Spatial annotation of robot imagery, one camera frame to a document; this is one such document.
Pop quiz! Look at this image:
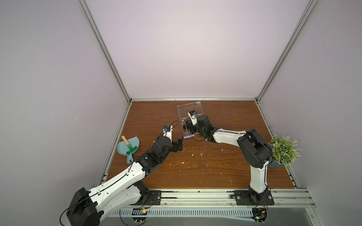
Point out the teal dustpan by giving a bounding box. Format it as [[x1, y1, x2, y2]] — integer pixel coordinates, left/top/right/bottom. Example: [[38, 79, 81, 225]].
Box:
[[117, 135, 140, 164]]

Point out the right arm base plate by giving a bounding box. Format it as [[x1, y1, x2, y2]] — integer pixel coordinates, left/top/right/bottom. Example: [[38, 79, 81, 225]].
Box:
[[230, 189, 275, 206]]

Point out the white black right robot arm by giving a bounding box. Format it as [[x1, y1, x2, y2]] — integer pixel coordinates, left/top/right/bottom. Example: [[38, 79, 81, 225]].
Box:
[[186, 111, 272, 197]]

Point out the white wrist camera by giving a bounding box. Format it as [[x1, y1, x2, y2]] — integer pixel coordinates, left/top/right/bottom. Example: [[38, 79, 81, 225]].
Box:
[[162, 125, 173, 141], [188, 110, 198, 126]]

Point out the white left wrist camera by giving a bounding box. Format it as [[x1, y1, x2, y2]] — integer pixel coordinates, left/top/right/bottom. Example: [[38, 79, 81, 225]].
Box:
[[162, 125, 173, 141]]

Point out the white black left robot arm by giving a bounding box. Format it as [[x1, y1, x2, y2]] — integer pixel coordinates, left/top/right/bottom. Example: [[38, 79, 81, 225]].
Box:
[[63, 136, 183, 226]]

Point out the green potted plant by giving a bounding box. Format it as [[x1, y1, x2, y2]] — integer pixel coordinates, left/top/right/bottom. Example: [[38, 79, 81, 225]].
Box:
[[269, 134, 301, 167]]

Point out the clear acrylic lipstick organizer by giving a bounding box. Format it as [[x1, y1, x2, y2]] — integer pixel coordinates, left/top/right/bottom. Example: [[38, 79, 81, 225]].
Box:
[[177, 101, 204, 136]]

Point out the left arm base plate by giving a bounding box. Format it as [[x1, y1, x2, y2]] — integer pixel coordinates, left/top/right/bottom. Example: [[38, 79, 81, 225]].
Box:
[[133, 190, 162, 206]]

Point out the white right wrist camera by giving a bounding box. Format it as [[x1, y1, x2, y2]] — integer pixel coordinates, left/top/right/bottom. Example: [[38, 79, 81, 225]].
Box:
[[188, 110, 198, 126]]

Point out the green rake wooden handle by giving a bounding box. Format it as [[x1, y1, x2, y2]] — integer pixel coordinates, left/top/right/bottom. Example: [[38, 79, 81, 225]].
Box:
[[119, 135, 139, 155]]

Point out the aluminium front rail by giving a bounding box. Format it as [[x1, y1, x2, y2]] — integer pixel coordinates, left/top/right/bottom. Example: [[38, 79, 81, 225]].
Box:
[[83, 188, 314, 210]]

